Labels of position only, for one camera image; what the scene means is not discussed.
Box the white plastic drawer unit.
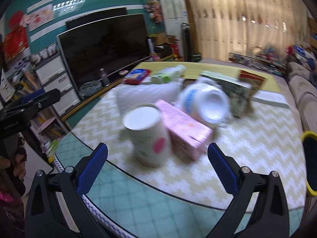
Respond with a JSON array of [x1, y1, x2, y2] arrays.
[[35, 54, 81, 117]]

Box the white blue round container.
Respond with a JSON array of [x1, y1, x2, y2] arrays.
[[175, 76, 232, 128]]

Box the red blue snack packet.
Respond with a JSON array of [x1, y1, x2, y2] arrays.
[[123, 69, 152, 85]]

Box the black tower fan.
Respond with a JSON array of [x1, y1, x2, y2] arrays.
[[181, 23, 192, 62]]

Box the tv cabinet with drawers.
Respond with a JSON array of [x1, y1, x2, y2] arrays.
[[60, 55, 175, 131]]

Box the green grey drink carton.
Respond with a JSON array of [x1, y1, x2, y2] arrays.
[[201, 70, 252, 117]]

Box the cream curtains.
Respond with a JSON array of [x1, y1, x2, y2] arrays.
[[189, 0, 309, 61]]

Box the pink strawberry milk carton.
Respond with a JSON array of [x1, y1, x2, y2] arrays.
[[155, 99, 213, 161]]

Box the yellow rimmed trash bin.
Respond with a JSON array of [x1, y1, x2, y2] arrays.
[[301, 131, 316, 197]]

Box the white paper cup pink dot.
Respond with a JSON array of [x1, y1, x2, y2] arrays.
[[122, 103, 172, 167]]

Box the clear water bottle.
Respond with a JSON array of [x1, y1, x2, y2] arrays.
[[99, 68, 110, 86]]

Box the person's left hand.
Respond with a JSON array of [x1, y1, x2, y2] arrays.
[[0, 133, 28, 194]]

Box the beige sofa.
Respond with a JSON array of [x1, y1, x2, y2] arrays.
[[286, 62, 316, 133]]

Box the red brown snack bag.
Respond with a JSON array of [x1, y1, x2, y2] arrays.
[[239, 70, 266, 97]]

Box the green white plastic bottle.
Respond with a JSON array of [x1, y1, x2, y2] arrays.
[[150, 64, 186, 84]]

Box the glass ashtray bowl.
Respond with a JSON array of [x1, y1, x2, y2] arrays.
[[79, 80, 102, 97]]

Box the large black television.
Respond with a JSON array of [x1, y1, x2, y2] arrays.
[[57, 14, 149, 89]]

